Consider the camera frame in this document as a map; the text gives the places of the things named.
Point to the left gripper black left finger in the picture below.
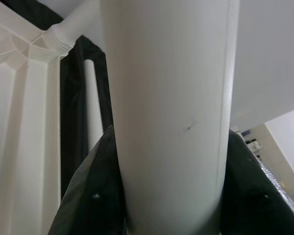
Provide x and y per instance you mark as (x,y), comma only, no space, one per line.
(93,195)

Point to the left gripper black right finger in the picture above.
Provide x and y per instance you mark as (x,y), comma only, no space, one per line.
(254,195)

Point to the white plastic table top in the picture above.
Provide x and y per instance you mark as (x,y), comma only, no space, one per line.
(22,122)

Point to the white plastic table leg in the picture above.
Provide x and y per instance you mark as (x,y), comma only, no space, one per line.
(93,102)
(169,98)
(83,17)

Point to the black cloth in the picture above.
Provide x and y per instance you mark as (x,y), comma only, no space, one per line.
(71,110)

